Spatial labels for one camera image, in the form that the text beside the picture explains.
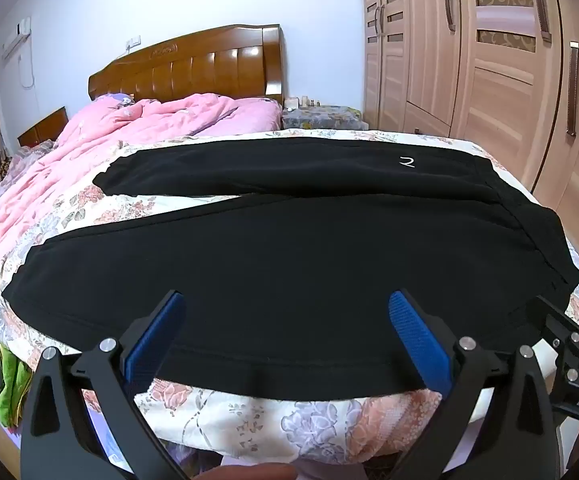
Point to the pink quilt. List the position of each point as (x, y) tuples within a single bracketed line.
[(94, 150)]

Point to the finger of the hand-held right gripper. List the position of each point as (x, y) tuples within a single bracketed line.
[(557, 317)]

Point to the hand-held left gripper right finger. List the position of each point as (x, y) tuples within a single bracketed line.
[(419, 340)]

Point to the green bag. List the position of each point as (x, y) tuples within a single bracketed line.
[(11, 390)]

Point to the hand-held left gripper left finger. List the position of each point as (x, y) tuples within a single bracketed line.
[(157, 332)]

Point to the white air conditioner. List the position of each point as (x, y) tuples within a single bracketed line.
[(16, 40)]

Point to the dark wooden bedside cabinet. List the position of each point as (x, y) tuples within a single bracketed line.
[(44, 127)]

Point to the nightstand with floral cover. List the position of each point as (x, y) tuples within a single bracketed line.
[(319, 117)]

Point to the floral bed sheet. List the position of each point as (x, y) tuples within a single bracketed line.
[(294, 425)]

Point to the purple pillow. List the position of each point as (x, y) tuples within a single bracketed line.
[(114, 100)]

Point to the light wooden wardrobe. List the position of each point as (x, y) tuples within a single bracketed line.
[(494, 85)]

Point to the wooden headboard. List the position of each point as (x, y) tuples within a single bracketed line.
[(194, 65)]

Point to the small white box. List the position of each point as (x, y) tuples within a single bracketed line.
[(291, 103)]

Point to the black pants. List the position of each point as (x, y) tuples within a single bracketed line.
[(269, 260)]

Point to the white wall socket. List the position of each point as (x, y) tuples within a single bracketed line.
[(133, 42)]

